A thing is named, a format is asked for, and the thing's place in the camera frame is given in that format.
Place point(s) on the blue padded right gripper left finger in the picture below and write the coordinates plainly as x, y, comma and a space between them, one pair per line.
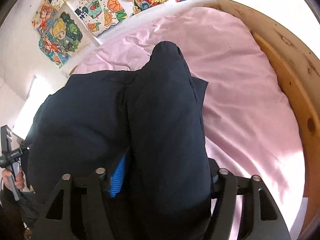
102, 187

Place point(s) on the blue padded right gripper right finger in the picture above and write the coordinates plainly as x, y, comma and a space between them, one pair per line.
223, 190

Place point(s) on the black puffer jacket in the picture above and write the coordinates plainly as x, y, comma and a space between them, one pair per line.
154, 115

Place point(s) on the pink bed duvet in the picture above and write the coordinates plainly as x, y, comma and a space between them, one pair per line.
250, 126

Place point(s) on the bright window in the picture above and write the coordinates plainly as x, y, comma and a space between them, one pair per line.
37, 94

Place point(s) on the orange girl swimming drawing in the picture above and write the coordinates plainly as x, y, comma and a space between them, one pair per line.
55, 53

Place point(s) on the red haired girl drawing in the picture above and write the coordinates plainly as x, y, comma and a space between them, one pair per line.
44, 17

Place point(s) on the fruit juice drawing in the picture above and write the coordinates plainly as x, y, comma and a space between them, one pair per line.
99, 16

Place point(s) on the wooden bed frame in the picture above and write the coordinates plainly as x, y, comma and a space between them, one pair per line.
297, 70

